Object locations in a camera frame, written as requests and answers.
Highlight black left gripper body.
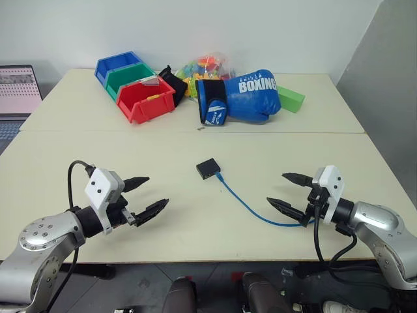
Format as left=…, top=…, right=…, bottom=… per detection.
left=107, top=194, right=137, bottom=229

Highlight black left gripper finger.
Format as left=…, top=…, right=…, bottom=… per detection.
left=122, top=176, right=151, bottom=194
left=134, top=198, right=170, bottom=228

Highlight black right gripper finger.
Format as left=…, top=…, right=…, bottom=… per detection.
left=266, top=196, right=310, bottom=228
left=281, top=172, right=314, bottom=189

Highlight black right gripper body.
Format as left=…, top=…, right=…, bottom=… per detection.
left=305, top=186, right=330, bottom=226

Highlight small black adapter box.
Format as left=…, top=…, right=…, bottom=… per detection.
left=195, top=158, right=222, bottom=181

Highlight black table base bar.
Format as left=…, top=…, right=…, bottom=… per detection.
left=60, top=263, right=115, bottom=280

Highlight red plastic storage bin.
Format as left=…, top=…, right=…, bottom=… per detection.
left=115, top=76, right=177, bottom=125

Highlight green rectangular block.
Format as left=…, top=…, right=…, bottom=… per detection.
left=276, top=85, right=307, bottom=114

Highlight dark rounded shape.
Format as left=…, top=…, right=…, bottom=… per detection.
left=240, top=271, right=295, bottom=313
left=161, top=276, right=198, bottom=313

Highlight blue boxing glove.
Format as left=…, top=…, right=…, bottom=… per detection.
left=195, top=68, right=282, bottom=127

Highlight green plastic storage bin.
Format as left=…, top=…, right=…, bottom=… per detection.
left=104, top=63, right=157, bottom=102

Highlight white shoe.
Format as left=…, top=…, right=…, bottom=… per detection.
left=322, top=300, right=360, bottom=313

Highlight blue plastic storage bin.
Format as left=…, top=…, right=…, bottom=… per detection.
left=94, top=51, right=145, bottom=89

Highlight grey partition panel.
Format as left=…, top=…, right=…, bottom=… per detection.
left=336, top=0, right=417, bottom=209

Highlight clear bag of colourful toys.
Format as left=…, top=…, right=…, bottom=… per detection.
left=174, top=52, right=238, bottom=99

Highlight open laptop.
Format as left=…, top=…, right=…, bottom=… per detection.
left=0, top=64, right=44, bottom=157

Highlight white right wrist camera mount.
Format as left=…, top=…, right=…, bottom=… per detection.
left=311, top=165, right=346, bottom=226

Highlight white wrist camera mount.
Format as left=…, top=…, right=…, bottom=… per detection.
left=84, top=168, right=126, bottom=235
left=311, top=165, right=346, bottom=226

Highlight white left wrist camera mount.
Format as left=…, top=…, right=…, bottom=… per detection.
left=84, top=168, right=126, bottom=235

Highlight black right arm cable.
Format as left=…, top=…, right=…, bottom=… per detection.
left=313, top=200, right=409, bottom=290

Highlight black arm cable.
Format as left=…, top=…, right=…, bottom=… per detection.
left=313, top=200, right=409, bottom=290
left=42, top=160, right=97, bottom=313

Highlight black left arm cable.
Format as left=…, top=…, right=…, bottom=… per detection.
left=42, top=160, right=97, bottom=313

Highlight blue cable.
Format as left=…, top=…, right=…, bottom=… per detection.
left=214, top=172, right=316, bottom=227

